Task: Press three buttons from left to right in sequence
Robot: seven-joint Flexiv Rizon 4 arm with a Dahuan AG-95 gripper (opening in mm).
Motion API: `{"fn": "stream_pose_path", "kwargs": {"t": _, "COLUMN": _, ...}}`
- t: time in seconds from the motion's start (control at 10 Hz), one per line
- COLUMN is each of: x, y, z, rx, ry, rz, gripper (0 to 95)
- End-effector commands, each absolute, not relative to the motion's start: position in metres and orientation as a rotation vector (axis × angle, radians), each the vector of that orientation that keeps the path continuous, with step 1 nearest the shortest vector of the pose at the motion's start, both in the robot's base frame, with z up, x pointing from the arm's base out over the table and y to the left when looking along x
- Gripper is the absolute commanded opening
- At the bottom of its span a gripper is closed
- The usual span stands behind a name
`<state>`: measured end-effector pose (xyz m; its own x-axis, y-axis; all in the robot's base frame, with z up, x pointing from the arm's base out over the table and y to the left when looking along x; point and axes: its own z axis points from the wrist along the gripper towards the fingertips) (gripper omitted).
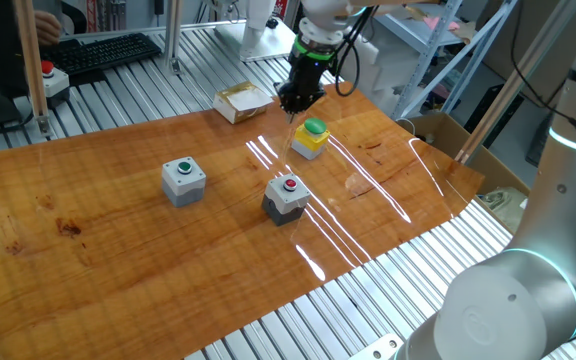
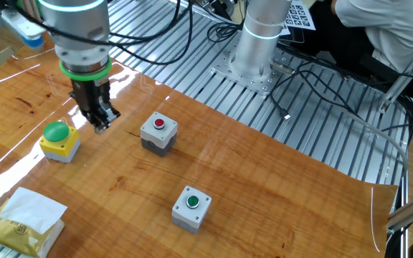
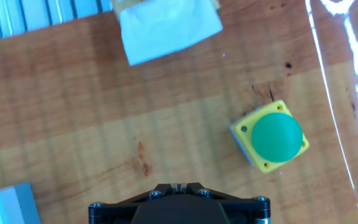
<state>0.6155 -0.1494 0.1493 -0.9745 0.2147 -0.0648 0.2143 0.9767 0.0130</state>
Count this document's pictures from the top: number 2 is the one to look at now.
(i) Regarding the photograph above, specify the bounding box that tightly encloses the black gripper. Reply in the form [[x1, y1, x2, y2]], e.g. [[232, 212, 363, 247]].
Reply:
[[69, 77, 121, 135]]

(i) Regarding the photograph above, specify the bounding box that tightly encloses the yellow box green mushroom button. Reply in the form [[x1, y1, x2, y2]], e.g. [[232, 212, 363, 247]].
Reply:
[[39, 121, 82, 164]]

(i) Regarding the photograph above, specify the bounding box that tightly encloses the grey box red button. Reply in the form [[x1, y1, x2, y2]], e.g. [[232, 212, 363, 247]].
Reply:
[[140, 111, 179, 158]]

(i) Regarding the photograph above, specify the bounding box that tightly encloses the grey box green button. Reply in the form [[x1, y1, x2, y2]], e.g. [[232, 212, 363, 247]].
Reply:
[[171, 185, 213, 234]]

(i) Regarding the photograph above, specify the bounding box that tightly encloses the grey robot mounting plate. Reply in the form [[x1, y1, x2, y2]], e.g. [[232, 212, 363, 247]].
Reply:
[[210, 41, 283, 97]]

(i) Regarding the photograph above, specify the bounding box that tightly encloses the gold tissue pack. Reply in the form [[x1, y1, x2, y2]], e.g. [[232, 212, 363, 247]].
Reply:
[[0, 186, 68, 258]]

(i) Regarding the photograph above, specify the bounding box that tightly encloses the dark equipment block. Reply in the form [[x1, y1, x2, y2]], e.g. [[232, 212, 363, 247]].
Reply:
[[197, 0, 245, 22]]

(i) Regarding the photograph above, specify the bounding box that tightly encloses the wood-grain table mat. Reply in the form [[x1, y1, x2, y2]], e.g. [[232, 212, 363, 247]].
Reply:
[[0, 24, 399, 258]]

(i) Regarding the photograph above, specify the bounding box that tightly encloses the metal base connector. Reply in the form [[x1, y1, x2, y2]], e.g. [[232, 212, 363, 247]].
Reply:
[[270, 60, 296, 76]]

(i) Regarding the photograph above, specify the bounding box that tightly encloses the printed marker sheet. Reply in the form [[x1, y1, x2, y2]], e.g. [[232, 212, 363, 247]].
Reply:
[[280, 0, 317, 37]]

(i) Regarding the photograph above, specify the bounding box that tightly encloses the person in white shirt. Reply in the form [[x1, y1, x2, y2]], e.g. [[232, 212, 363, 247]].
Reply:
[[330, 0, 413, 83]]

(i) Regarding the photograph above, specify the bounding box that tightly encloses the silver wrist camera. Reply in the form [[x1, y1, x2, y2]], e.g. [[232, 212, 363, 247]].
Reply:
[[0, 6, 46, 50]]

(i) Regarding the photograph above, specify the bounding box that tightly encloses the wood-coloured frame post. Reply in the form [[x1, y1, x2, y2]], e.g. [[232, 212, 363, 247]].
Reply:
[[22, 0, 43, 21]]

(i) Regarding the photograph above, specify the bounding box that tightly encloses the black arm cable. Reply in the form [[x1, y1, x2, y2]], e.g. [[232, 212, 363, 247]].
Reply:
[[0, 0, 195, 66]]

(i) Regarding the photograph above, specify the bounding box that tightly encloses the coiled black cable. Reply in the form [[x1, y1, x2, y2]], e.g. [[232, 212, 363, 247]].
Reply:
[[206, 21, 245, 44]]

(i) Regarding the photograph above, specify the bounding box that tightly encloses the black USB cable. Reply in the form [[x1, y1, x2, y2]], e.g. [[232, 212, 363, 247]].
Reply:
[[267, 70, 293, 121]]

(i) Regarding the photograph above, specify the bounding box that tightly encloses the black table cable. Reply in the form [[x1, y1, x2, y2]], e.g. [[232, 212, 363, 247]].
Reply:
[[292, 59, 413, 151]]

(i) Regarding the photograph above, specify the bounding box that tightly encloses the grey hose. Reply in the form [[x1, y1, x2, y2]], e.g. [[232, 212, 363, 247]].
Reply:
[[335, 107, 410, 173]]

